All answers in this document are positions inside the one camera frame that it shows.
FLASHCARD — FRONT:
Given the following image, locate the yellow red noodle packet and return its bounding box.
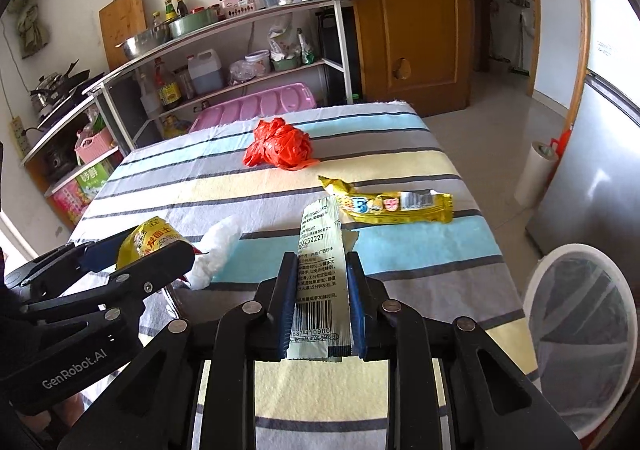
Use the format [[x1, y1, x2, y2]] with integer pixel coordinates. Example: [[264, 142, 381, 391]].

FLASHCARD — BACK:
[[115, 216, 189, 269]]

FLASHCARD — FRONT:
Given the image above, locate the long pale green wrapper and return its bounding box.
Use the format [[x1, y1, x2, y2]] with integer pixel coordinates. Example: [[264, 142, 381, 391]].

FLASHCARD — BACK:
[[288, 198, 352, 360]]

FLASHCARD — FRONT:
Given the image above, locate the white trash bin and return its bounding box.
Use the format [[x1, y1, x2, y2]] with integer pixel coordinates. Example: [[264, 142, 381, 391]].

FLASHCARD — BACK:
[[523, 243, 639, 439]]

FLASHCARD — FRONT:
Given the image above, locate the green cardboard box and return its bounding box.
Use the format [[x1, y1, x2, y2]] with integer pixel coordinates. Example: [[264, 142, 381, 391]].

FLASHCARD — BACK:
[[76, 159, 114, 201]]

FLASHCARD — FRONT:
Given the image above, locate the crumpled clear plastic bag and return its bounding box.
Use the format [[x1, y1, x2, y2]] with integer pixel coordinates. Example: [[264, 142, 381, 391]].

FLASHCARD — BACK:
[[186, 215, 242, 290]]

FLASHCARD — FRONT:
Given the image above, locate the pink storage basket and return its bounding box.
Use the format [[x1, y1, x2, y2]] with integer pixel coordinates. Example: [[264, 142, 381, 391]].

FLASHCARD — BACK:
[[75, 127, 116, 164]]

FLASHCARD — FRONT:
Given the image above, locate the yellow snack wrapper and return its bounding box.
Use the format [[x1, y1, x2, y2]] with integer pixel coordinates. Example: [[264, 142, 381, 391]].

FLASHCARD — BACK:
[[319, 176, 454, 225]]

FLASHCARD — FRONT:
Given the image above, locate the striped tablecloth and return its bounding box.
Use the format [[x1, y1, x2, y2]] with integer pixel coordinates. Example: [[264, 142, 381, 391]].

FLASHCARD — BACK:
[[69, 100, 542, 450]]

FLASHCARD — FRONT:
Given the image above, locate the white power strip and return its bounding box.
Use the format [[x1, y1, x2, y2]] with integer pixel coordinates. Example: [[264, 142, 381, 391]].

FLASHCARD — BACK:
[[9, 115, 32, 160]]

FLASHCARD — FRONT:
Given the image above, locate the black pans stack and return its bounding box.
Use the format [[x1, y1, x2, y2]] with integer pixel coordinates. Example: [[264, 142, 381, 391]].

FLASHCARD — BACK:
[[29, 60, 90, 120]]

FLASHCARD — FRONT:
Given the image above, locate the soy sauce bottle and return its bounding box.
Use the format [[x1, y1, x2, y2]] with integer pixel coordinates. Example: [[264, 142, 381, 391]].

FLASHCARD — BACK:
[[154, 58, 182, 110]]

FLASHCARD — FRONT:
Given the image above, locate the red plastic bag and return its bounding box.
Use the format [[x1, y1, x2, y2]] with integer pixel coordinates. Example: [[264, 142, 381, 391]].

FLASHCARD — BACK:
[[243, 118, 318, 171]]

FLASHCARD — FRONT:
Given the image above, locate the white oil jug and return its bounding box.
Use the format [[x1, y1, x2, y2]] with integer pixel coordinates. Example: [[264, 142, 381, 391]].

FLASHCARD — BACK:
[[188, 48, 224, 95]]

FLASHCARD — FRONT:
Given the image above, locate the hanging cloth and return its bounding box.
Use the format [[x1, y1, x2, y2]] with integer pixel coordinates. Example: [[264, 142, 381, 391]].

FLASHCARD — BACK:
[[8, 0, 49, 58]]

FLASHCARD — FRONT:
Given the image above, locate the steel mixing bowl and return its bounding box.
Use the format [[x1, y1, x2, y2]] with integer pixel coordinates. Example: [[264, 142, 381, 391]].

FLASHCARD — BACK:
[[116, 24, 171, 60]]

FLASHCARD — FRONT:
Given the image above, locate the pink plastic bin lid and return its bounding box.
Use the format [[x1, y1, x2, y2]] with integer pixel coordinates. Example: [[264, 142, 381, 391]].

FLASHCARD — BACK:
[[190, 83, 317, 133]]

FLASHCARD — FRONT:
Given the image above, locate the paper towel roll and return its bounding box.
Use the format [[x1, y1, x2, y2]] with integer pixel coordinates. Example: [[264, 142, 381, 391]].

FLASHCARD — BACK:
[[514, 141, 559, 207]]

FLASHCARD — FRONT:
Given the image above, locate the wooden cutting board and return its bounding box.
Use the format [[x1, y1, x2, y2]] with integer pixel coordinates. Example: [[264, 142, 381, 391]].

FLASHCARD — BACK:
[[99, 0, 146, 70]]

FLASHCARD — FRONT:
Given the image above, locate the green pot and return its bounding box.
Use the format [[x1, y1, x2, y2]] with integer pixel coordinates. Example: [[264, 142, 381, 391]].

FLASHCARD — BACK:
[[169, 7, 218, 39]]

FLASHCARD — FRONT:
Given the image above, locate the silver refrigerator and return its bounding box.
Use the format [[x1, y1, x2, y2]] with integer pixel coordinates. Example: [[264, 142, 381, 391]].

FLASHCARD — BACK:
[[526, 72, 639, 266]]

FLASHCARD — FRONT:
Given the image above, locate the pink utensil basket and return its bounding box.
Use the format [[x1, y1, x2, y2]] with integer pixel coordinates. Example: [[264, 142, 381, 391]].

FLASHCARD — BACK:
[[220, 0, 257, 19]]

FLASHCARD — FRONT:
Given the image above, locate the white metal shelf rack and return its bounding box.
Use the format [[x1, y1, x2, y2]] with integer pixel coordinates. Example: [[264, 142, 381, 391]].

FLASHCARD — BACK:
[[22, 0, 355, 181]]

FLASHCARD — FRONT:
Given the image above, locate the wooden door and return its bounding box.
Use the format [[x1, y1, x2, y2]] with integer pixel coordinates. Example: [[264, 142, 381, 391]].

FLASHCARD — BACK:
[[355, 0, 474, 117]]

